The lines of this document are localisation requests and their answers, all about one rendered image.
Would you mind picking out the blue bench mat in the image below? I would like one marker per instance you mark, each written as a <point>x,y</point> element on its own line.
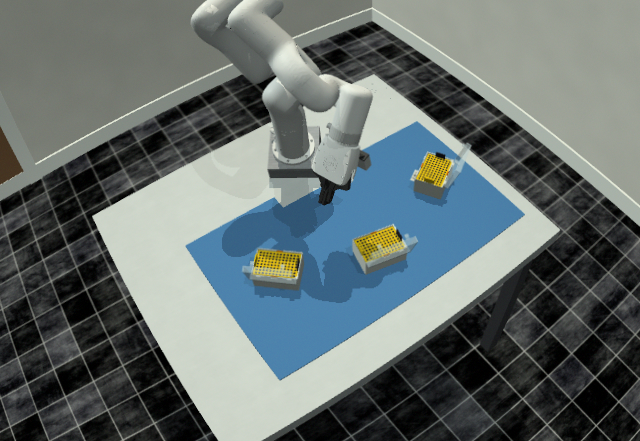
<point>336,300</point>

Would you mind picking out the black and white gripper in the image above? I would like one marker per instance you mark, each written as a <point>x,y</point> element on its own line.
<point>335,165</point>

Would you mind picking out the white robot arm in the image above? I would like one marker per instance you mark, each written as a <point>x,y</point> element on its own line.
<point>251,21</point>

